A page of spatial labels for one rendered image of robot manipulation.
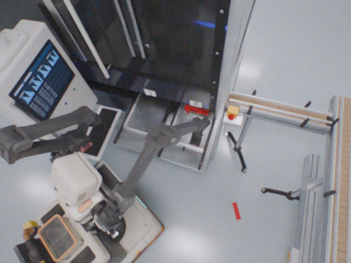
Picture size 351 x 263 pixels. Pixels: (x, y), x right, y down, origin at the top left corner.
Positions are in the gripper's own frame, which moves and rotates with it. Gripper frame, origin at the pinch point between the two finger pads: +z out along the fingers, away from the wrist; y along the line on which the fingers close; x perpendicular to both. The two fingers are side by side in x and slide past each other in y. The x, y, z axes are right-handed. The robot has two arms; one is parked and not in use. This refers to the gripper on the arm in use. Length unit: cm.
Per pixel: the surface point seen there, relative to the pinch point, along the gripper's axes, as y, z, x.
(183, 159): -10.0, 4.8, 4.9
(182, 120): 17.7, -0.4, 15.0
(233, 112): 21.9, -16.8, -18.4
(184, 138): 4.4, 2.0, 9.3
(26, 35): -6, -65, 92
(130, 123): 4, 3, 51
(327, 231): -28, 1, -82
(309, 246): -26, 41, -91
